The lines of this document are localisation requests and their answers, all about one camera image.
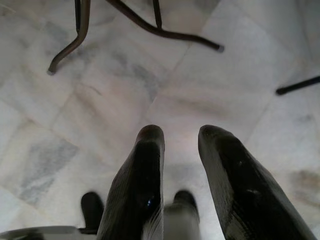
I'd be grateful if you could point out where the black left robot foot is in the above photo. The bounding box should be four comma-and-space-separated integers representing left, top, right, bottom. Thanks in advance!
80, 191, 105, 229

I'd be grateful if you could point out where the grey right robot leg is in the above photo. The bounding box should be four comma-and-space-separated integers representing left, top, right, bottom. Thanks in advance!
162, 202, 201, 240

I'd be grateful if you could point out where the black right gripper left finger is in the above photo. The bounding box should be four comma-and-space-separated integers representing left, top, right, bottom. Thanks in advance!
95, 124, 166, 240

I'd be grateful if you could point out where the grey left robot leg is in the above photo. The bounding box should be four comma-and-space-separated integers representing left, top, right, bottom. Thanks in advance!
0, 225, 84, 240

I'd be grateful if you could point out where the black metal table leg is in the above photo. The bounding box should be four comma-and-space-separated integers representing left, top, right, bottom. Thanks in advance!
46, 0, 89, 76
105, 0, 225, 54

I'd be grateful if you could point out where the black robot foot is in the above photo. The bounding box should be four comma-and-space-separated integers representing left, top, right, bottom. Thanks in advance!
173, 189, 198, 214
80, 191, 105, 229

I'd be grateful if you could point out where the black right robot foot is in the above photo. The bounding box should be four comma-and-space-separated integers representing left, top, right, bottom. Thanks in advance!
173, 189, 198, 214

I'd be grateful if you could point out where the grey robot leg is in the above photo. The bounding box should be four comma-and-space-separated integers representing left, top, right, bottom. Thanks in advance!
0, 225, 84, 240
162, 202, 201, 240

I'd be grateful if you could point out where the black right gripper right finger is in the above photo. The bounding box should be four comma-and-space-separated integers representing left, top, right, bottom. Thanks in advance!
197, 124, 319, 240

